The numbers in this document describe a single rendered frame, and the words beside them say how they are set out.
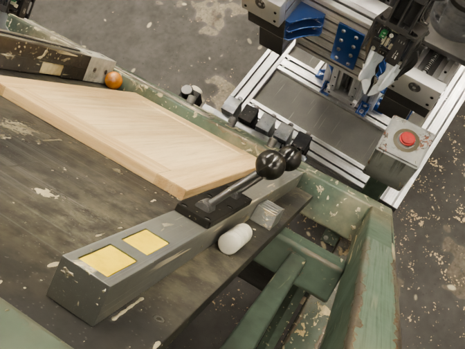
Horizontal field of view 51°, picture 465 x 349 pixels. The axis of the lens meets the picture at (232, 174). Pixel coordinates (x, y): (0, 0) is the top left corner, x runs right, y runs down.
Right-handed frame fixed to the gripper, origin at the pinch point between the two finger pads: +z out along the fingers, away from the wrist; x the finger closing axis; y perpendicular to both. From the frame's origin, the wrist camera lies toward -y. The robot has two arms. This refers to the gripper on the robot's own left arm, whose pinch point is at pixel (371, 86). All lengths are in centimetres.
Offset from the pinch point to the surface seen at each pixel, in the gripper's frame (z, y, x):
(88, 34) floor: 104, -92, -156
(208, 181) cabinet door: 20.1, 22.0, -14.4
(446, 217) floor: 95, -110, 41
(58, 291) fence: -5, 64, -6
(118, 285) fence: -6, 61, -2
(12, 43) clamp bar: 21, 21, -67
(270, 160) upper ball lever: -4.3, 35.9, -1.4
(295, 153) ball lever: 1.6, 24.7, -1.6
